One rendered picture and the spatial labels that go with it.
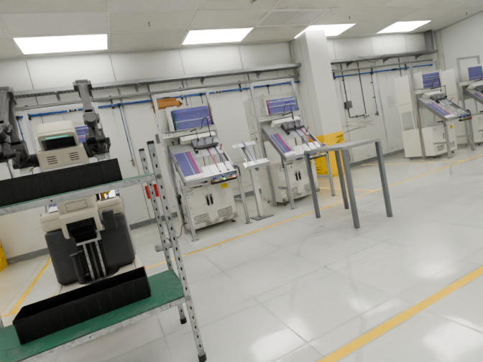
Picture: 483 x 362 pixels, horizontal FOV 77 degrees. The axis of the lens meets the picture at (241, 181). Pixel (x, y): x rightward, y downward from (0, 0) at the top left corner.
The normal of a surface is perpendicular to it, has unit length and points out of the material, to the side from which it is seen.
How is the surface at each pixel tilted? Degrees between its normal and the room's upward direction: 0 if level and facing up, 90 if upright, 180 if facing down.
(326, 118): 90
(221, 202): 90
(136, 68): 90
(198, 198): 90
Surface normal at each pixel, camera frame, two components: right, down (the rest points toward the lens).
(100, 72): 0.40, 0.01
